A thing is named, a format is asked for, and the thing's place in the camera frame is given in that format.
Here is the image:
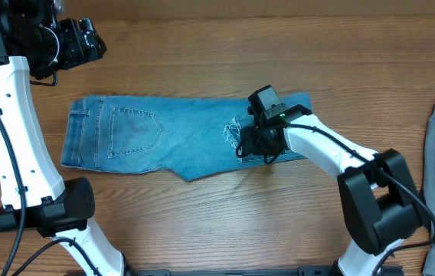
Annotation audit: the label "light blue denim jeans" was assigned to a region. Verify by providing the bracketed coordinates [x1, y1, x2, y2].
[60, 91, 313, 182]

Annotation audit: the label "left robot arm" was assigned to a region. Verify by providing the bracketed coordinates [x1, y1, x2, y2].
[0, 1, 132, 275]

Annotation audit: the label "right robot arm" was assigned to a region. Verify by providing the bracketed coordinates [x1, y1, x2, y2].
[236, 85, 435, 276]

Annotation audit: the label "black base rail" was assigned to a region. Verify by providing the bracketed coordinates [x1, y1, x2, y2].
[132, 264, 406, 276]

